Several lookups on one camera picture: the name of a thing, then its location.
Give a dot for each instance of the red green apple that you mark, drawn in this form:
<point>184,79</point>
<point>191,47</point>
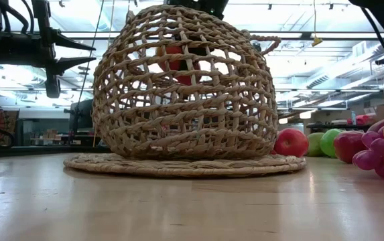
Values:
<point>347,145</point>

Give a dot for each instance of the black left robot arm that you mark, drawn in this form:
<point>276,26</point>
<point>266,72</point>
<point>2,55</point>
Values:
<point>7,48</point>

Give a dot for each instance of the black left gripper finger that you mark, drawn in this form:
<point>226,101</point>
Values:
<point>66,41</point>
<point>66,64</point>

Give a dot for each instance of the red orange round fruit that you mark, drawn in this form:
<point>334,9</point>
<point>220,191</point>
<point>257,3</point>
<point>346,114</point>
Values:
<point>173,51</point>

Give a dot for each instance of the red background item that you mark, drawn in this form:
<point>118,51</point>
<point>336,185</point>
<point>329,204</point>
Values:
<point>361,119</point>

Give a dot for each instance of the black background machine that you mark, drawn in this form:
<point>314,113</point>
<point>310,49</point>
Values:
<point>82,115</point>

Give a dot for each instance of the dark background table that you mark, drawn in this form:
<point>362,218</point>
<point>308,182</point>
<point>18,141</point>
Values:
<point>339,126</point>

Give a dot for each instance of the bright red apple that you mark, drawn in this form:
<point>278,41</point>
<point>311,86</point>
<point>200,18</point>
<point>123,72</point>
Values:
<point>290,142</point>

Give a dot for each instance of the purple grape bunch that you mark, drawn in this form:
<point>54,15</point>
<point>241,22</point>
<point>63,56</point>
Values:
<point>367,159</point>

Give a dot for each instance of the pale green pear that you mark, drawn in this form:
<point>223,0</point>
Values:
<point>314,144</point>

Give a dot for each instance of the background shelf with boxes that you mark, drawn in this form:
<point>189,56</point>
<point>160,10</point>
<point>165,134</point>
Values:
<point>49,134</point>

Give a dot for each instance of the patterned red wall hanging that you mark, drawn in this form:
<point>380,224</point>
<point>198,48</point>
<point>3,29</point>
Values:
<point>0,122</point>

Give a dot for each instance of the round woven seagrass mat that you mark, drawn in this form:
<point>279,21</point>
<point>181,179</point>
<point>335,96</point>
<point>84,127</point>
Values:
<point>185,167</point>

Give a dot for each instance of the crimson round fruit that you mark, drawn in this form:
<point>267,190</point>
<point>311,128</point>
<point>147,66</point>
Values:
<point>381,124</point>

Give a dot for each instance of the black aluminium table frame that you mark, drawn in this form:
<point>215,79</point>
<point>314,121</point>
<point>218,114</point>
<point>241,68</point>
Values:
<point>44,151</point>

